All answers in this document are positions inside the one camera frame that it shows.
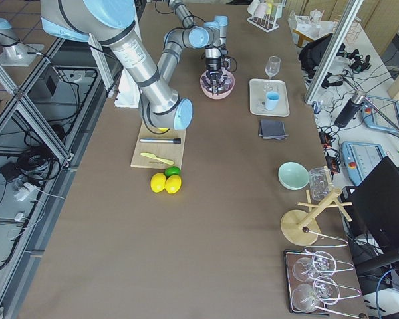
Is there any blue plastic cup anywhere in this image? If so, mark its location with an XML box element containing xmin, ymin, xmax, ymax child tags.
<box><xmin>264</xmin><ymin>91</ymin><xmax>280</xmax><ymax>110</ymax></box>

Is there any green ceramic bowl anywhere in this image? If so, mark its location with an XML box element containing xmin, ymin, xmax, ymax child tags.
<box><xmin>278</xmin><ymin>162</ymin><xmax>309</xmax><ymax>191</ymax></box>

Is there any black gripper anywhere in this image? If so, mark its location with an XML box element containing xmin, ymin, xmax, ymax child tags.
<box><xmin>201</xmin><ymin>55</ymin><xmax>235</xmax><ymax>94</ymax></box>

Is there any black computer monitor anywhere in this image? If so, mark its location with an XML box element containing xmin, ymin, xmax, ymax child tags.
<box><xmin>350</xmin><ymin>157</ymin><xmax>399</xmax><ymax>250</ymax></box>

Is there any blue teach pendant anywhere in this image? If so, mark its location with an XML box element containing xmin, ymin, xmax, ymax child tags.
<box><xmin>341</xmin><ymin>141</ymin><xmax>384</xmax><ymax>186</ymax></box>
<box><xmin>361</xmin><ymin>96</ymin><xmax>399</xmax><ymax>134</ymax></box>

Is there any wooden mug tree stand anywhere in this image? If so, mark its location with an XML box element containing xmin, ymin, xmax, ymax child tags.
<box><xmin>280</xmin><ymin>188</ymin><xmax>352</xmax><ymax>247</ymax></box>

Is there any upside wine glass upper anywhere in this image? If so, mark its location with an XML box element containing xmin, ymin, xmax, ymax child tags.
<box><xmin>291</xmin><ymin>251</ymin><xmax>336</xmax><ymax>282</ymax></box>

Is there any yellow plastic knife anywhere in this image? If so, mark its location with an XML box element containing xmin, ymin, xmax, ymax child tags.
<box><xmin>140</xmin><ymin>152</ymin><xmax>174</xmax><ymax>165</ymax></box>

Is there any green lime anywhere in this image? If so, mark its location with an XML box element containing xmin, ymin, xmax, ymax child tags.
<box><xmin>164</xmin><ymin>166</ymin><xmax>181</xmax><ymax>177</ymax></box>

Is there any black glass tray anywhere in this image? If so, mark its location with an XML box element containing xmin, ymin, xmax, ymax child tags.
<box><xmin>283</xmin><ymin>250</ymin><xmax>328</xmax><ymax>316</ymax></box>

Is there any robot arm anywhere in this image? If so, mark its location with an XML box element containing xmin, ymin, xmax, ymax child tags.
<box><xmin>167</xmin><ymin>1</ymin><xmax>229</xmax><ymax>48</ymax></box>
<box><xmin>41</xmin><ymin>1</ymin><xmax>235</xmax><ymax>130</ymax></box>

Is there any black water bottle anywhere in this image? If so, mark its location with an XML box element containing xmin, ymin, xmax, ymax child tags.
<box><xmin>334</xmin><ymin>91</ymin><xmax>366</xmax><ymax>128</ymax></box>

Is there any steel muddler black tip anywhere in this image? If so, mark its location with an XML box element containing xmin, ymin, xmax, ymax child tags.
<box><xmin>138</xmin><ymin>138</ymin><xmax>182</xmax><ymax>145</ymax></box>

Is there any pink bowl of ice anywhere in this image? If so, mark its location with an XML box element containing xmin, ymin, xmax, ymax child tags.
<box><xmin>200</xmin><ymin>69</ymin><xmax>235</xmax><ymax>100</ymax></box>

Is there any upside wine glass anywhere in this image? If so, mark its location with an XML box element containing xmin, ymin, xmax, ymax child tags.
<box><xmin>291</xmin><ymin>251</ymin><xmax>336</xmax><ymax>282</ymax></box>
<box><xmin>291</xmin><ymin>276</ymin><xmax>340</xmax><ymax>313</ymax></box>

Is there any wooden cutting board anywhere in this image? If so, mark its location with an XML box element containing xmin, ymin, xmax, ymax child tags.
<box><xmin>130</xmin><ymin>123</ymin><xmax>186</xmax><ymax>169</ymax></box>

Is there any grey folded cloth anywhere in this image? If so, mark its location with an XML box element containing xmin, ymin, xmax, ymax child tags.
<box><xmin>258</xmin><ymin>119</ymin><xmax>288</xmax><ymax>140</ymax></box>

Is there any white cup on rack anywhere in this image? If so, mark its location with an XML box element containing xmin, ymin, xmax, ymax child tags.
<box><xmin>271</xmin><ymin>3</ymin><xmax>283</xmax><ymax>20</ymax></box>

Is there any white cup rack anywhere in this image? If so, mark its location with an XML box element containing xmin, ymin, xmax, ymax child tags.
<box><xmin>247</xmin><ymin>0</ymin><xmax>285</xmax><ymax>33</ymax></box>

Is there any yellow lemon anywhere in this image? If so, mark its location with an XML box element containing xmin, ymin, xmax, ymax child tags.
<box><xmin>150</xmin><ymin>173</ymin><xmax>167</xmax><ymax>193</ymax></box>
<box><xmin>165</xmin><ymin>175</ymin><xmax>182</xmax><ymax>194</ymax></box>

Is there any cream serving tray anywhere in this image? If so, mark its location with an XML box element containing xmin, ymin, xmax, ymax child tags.
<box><xmin>249</xmin><ymin>78</ymin><xmax>290</xmax><ymax>117</ymax></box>

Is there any pink cup on rack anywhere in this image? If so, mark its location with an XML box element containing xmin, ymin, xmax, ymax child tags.
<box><xmin>247</xmin><ymin>0</ymin><xmax>267</xmax><ymax>19</ymax></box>

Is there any upside wine glass lower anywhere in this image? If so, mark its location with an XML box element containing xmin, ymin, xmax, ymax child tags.
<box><xmin>291</xmin><ymin>276</ymin><xmax>340</xmax><ymax>313</ymax></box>

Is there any clear wine glass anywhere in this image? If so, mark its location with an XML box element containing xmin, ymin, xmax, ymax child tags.
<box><xmin>265</xmin><ymin>56</ymin><xmax>281</xmax><ymax>80</ymax></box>

